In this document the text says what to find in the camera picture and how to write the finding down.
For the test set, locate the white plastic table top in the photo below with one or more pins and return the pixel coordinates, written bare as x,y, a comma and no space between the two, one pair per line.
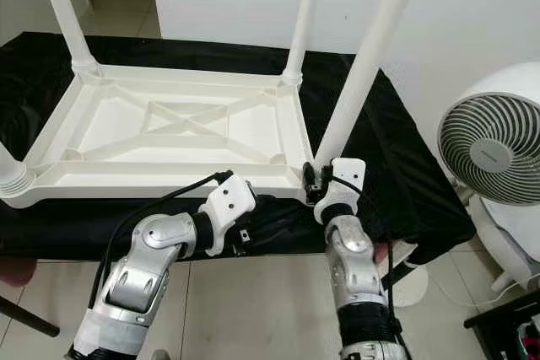
118,128

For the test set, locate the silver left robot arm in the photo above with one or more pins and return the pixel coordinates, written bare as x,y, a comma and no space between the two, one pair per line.
148,271

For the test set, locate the black tablecloth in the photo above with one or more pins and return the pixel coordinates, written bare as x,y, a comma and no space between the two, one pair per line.
422,166

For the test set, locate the white floor fan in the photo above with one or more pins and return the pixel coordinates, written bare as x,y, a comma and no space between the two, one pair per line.
485,145

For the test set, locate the dark pink stool seat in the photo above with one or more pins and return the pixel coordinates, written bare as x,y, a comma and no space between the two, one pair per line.
15,270

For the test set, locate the pink green floor item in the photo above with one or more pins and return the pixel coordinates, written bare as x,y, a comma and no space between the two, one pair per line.
530,343

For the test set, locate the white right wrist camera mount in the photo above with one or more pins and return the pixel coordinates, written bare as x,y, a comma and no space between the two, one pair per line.
350,173

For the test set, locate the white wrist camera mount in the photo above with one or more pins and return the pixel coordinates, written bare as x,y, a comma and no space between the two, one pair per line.
229,201
350,173

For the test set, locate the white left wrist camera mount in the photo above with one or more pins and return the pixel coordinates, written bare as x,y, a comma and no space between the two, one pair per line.
229,201

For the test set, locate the black table frame leg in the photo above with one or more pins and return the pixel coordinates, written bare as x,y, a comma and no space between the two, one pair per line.
29,318
398,274

